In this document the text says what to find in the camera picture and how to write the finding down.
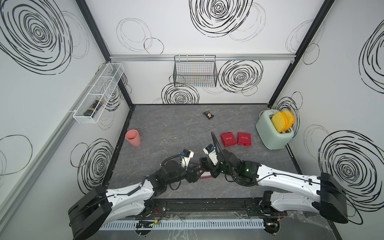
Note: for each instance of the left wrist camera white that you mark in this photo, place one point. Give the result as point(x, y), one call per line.
point(185, 157)

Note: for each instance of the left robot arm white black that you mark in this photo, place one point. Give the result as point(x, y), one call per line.
point(101, 206)

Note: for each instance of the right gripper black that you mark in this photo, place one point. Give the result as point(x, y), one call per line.
point(211, 167)

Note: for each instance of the pink plastic cup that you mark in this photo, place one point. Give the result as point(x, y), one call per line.
point(133, 138)

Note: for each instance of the mint green toaster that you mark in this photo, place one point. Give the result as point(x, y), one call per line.
point(271, 138)

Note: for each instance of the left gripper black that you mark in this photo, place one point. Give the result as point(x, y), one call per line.
point(192, 177)

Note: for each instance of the black vertical frame post left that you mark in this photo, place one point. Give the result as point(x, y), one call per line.
point(101, 44)

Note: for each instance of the black wire wall basket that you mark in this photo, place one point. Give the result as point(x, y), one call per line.
point(195, 71)

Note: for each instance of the black vertical frame post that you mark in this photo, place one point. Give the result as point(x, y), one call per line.
point(101, 44)
point(318, 20)

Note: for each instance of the small black snack packet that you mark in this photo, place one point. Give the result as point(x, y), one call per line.
point(208, 114)

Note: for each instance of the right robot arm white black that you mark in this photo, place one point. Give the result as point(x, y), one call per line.
point(317, 194)

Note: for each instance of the dark bottle on shelf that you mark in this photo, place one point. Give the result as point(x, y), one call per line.
point(93, 108)

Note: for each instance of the orange toast slice back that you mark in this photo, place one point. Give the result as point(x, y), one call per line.
point(290, 118)

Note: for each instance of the white wire wall shelf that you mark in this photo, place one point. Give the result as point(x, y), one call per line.
point(105, 88)

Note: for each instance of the black vertical frame post right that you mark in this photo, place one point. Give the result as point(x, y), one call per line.
point(318, 20)

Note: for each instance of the white slotted cable duct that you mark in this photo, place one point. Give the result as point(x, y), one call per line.
point(215, 224)

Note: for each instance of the yellow toast slice front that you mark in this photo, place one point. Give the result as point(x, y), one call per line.
point(280, 121)

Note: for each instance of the red jewelry box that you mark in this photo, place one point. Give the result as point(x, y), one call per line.
point(206, 175)

